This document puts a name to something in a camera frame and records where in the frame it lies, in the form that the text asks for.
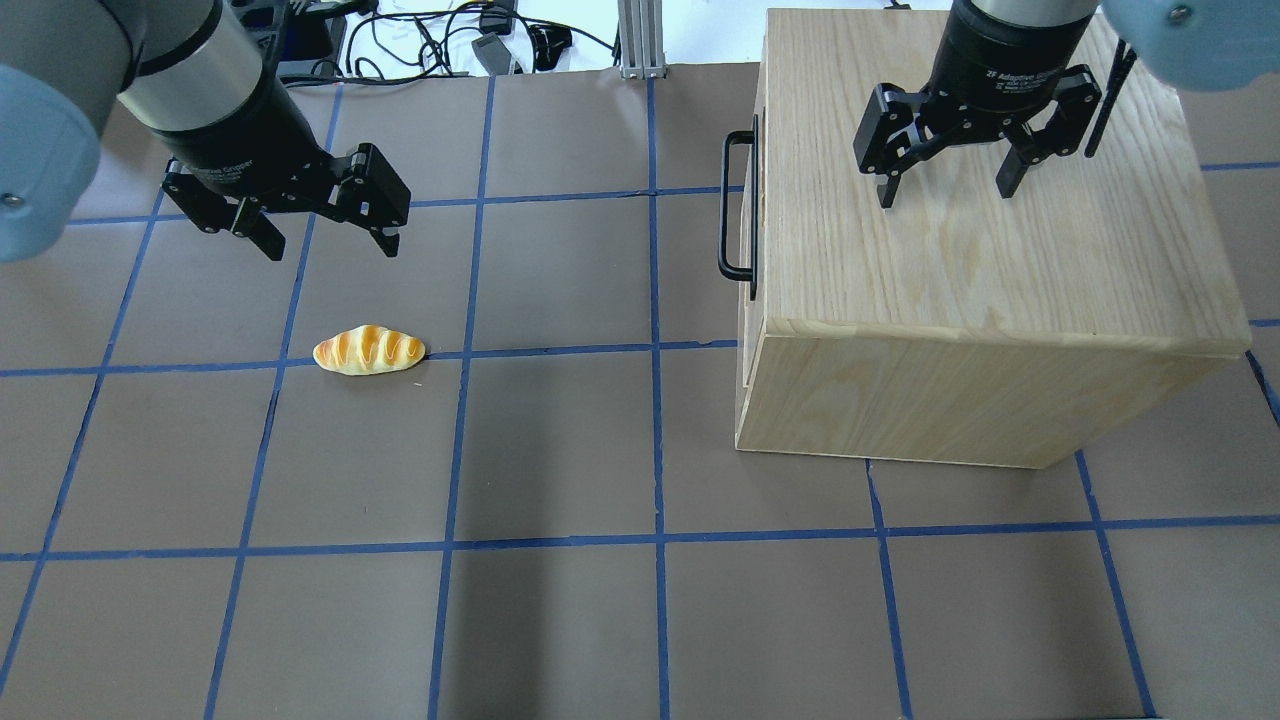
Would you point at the wooden drawer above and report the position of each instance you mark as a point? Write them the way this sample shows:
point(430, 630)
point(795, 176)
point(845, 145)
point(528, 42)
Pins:
point(751, 322)
point(752, 202)

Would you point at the toy bread loaf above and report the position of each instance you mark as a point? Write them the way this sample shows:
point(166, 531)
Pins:
point(369, 350)

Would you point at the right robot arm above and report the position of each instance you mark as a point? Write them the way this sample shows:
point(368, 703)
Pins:
point(1202, 46)

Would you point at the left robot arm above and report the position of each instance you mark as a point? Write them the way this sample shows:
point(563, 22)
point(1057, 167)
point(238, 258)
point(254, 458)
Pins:
point(207, 88)

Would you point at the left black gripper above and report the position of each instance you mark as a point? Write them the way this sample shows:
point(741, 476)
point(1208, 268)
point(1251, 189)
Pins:
point(243, 133)

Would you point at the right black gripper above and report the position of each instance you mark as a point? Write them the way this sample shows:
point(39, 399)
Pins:
point(1003, 52)

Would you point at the wooden drawer cabinet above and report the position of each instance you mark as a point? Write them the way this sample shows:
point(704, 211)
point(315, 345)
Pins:
point(958, 326)

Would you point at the grey power adapter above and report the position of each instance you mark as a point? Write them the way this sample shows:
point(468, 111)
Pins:
point(494, 56)

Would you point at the aluminium frame post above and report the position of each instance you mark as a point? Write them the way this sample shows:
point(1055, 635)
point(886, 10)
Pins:
point(641, 53)

